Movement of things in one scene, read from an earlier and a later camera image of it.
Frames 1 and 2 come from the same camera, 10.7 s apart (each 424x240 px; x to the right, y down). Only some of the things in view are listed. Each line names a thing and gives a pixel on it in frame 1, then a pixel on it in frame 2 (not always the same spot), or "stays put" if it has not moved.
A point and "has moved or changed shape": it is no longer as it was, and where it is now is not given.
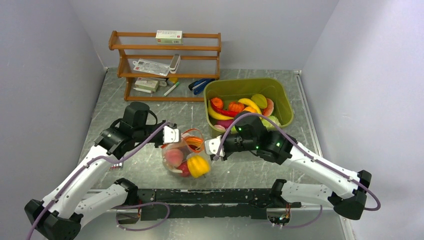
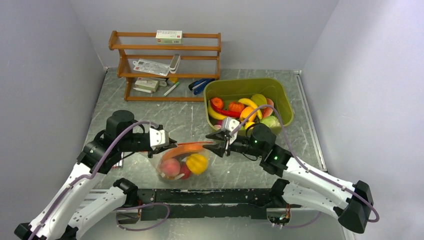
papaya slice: (195, 140) -> (184, 148)
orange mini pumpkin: (237, 107) stays put
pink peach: (174, 157) -> (170, 167)
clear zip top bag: (188, 158) has moved or changed shape
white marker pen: (170, 90) stays put
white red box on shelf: (169, 37) stays put
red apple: (184, 166) stays put
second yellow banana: (247, 101) stays put
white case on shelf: (175, 63) stays put
